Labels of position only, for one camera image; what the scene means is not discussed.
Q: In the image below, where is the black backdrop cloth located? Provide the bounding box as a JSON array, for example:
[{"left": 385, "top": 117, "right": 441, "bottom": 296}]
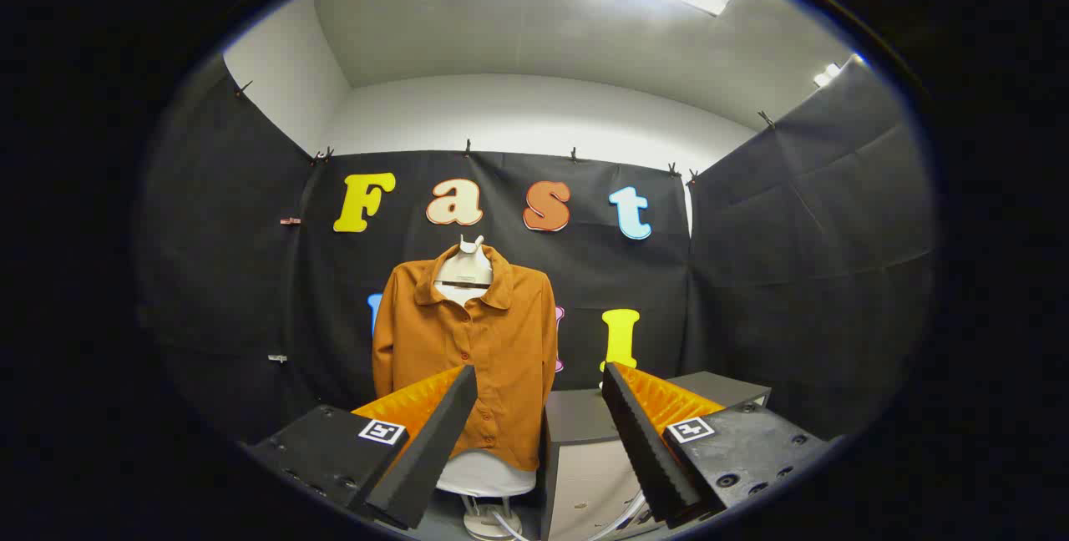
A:
[{"left": 138, "top": 53, "right": 936, "bottom": 450}]

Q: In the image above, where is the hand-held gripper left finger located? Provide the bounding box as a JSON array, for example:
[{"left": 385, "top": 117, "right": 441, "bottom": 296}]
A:
[{"left": 246, "top": 364, "right": 477, "bottom": 531}]

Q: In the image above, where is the white mannequin stand base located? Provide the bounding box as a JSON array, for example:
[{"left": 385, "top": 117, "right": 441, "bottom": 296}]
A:
[{"left": 462, "top": 493, "right": 523, "bottom": 540}]

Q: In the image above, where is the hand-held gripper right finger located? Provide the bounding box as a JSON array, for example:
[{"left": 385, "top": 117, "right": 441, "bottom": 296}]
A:
[{"left": 601, "top": 362, "right": 828, "bottom": 525}]

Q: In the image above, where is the white mannequin torso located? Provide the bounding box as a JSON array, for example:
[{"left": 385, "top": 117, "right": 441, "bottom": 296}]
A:
[{"left": 434, "top": 234, "right": 537, "bottom": 498}]

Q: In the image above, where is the grey drawer cabinet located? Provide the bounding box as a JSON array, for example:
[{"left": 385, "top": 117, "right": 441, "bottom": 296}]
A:
[{"left": 539, "top": 372, "right": 772, "bottom": 541}]

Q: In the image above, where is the white steamer hose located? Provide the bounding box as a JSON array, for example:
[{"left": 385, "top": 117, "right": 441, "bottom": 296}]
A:
[{"left": 585, "top": 491, "right": 648, "bottom": 541}]

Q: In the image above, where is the orange-brown button shirt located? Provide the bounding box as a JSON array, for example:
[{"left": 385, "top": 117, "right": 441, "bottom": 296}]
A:
[{"left": 372, "top": 242, "right": 559, "bottom": 473}]

